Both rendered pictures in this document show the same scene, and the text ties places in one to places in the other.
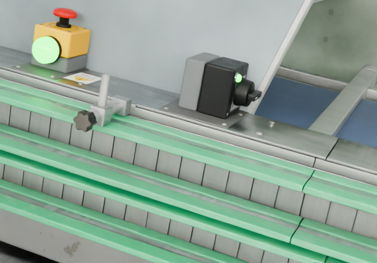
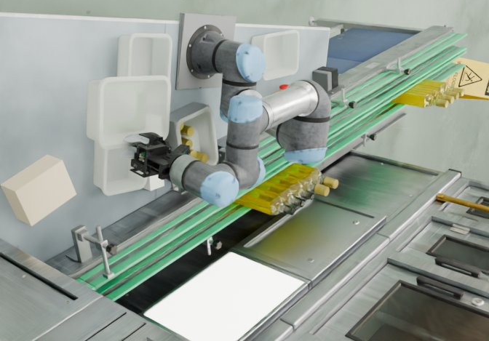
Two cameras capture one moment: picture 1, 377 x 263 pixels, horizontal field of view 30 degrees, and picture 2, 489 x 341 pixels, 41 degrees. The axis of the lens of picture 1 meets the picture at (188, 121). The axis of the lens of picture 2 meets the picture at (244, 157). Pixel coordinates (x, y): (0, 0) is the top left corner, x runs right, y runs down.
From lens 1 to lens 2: 2.66 m
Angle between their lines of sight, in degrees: 61
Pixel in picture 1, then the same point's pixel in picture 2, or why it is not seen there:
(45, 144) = not seen: hidden behind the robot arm
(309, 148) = (359, 77)
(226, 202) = (359, 105)
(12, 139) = not seen: hidden behind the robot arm
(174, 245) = (351, 130)
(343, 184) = (377, 79)
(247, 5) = (317, 47)
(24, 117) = not seen: hidden behind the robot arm
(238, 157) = (362, 89)
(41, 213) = (334, 150)
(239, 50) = (319, 64)
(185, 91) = (329, 84)
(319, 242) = (385, 96)
